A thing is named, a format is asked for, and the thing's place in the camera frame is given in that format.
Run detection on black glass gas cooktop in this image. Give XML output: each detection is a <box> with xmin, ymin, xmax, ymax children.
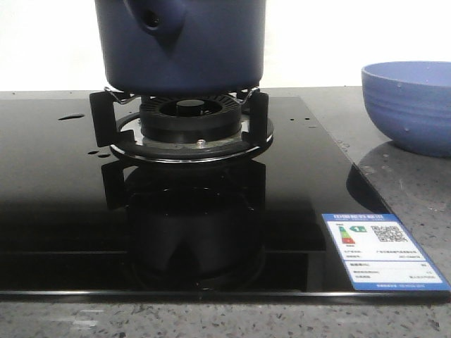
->
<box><xmin>1</xmin><ymin>97</ymin><xmax>450</xmax><ymax>304</ymax></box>

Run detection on dark blue cooking pot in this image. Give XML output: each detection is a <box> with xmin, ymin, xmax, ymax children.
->
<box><xmin>94</xmin><ymin>1</ymin><xmax>266</xmax><ymax>96</ymax></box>

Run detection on black round gas burner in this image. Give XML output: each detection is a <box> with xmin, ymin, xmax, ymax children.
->
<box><xmin>140</xmin><ymin>95</ymin><xmax>242</xmax><ymax>143</ymax></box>

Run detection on black metal pot support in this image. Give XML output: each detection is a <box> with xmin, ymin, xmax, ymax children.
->
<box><xmin>89</xmin><ymin>88</ymin><xmax>273</xmax><ymax>164</ymax></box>

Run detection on blue white energy label sticker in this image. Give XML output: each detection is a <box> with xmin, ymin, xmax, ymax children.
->
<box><xmin>322</xmin><ymin>213</ymin><xmax>450</xmax><ymax>292</ymax></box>

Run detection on light blue ceramic bowl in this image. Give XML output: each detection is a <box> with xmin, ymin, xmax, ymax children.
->
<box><xmin>362</xmin><ymin>61</ymin><xmax>450</xmax><ymax>158</ymax></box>

